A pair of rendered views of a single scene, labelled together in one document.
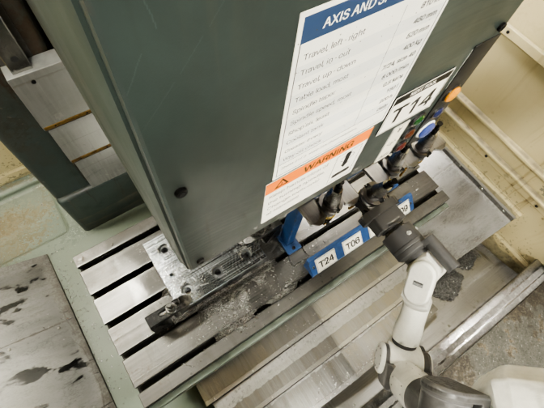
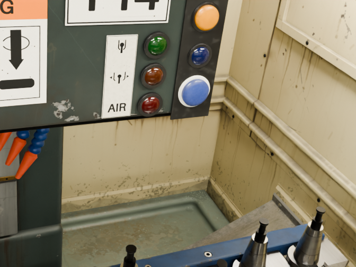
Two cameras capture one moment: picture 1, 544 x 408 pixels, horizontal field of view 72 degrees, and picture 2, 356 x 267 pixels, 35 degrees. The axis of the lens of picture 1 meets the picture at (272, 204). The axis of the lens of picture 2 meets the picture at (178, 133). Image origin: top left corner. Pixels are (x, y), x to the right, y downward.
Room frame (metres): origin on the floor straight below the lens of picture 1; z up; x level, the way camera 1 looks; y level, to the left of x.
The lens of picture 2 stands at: (-0.11, -0.34, 1.86)
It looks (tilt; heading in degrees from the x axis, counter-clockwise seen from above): 30 degrees down; 15
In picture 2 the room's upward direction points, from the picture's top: 8 degrees clockwise
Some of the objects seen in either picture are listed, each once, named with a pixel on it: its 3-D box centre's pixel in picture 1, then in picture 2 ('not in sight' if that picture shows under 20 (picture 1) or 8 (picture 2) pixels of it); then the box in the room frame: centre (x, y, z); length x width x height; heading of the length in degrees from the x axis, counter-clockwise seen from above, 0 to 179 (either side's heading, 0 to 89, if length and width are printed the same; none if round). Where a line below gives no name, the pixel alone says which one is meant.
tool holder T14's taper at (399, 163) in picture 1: (399, 156); (255, 254); (0.61, -0.31, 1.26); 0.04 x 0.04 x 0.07
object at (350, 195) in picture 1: (346, 193); not in sight; (0.49, -0.19, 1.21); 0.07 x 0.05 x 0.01; 44
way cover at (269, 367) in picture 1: (328, 338); not in sight; (0.20, -0.28, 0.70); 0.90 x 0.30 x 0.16; 134
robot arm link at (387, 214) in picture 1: (391, 225); not in sight; (0.44, -0.32, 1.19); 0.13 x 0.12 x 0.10; 134
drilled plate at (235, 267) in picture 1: (206, 252); not in sight; (0.34, 0.17, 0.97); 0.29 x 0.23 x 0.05; 134
